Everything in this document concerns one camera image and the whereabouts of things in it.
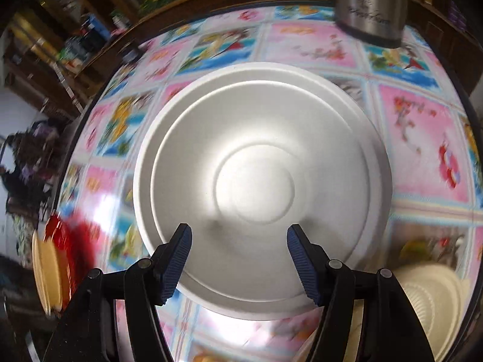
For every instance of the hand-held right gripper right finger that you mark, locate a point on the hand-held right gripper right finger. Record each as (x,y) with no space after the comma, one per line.
(303,264)

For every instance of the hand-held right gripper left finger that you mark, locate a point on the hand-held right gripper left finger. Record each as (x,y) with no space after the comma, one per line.
(175,264)

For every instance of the large red plastic plate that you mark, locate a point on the large red plastic plate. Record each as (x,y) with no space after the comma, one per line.
(75,249)

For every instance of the white ribbed paper bowl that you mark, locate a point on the white ribbed paper bowl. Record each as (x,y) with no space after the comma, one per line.
(426,294)

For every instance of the cream paper plate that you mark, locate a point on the cream paper plate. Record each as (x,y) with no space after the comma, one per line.
(47,271)

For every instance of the printed flower tablecloth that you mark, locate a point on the printed flower tablecloth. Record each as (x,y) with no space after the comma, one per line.
(415,158)

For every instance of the wooden shelf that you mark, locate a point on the wooden shelf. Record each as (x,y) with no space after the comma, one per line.
(41,56)

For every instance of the stainless steel thermos kettle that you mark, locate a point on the stainless steel thermos kettle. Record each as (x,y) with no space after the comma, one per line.
(369,7)

